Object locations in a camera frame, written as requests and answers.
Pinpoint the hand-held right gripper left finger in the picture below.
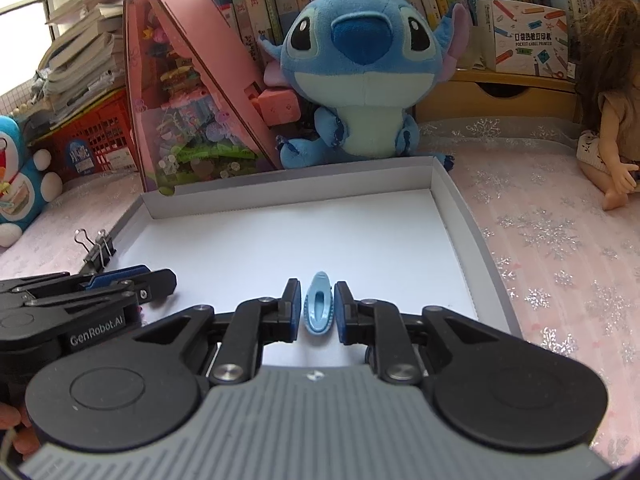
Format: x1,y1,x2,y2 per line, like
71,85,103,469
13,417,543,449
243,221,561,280
132,278,303,386

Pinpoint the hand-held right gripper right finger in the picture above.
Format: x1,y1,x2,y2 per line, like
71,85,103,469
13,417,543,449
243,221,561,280
336,281,521,386

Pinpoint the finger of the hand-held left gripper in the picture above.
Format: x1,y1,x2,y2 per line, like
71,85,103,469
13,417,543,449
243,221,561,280
0,265,151,296
30,269,177,311

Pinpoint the light blue plastic clip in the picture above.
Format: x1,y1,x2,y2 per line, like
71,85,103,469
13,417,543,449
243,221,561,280
302,271,335,335

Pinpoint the white cardboard box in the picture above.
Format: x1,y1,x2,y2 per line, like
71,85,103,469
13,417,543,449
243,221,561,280
80,156,523,368

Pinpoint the person's left hand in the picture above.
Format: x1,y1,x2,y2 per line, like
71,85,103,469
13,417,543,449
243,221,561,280
0,402,41,465

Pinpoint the black binder clip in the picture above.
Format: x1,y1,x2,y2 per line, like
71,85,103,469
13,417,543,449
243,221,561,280
74,228,117,273

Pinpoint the blue robot cat plush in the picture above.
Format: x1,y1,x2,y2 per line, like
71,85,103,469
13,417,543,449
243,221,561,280
0,115,63,248

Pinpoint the red plastic basket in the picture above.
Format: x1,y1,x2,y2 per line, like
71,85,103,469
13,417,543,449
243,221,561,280
27,87,138,176

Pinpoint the stack of books and papers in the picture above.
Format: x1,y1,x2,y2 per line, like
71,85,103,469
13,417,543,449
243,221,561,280
30,0,128,126

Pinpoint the blue alien plush toy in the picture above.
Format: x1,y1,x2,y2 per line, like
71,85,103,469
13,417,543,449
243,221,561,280
257,0,473,171

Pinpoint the pink triangular toy house box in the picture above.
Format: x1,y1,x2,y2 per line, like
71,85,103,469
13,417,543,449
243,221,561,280
122,0,303,196

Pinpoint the wooden drawer shelf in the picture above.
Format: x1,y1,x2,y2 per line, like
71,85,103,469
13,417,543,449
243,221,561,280
415,67,583,126

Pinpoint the white printed carton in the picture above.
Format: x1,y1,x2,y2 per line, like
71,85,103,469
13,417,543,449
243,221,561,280
475,0,576,78

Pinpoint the long-haired doll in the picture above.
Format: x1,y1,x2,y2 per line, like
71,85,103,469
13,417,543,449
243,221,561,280
575,0,640,211

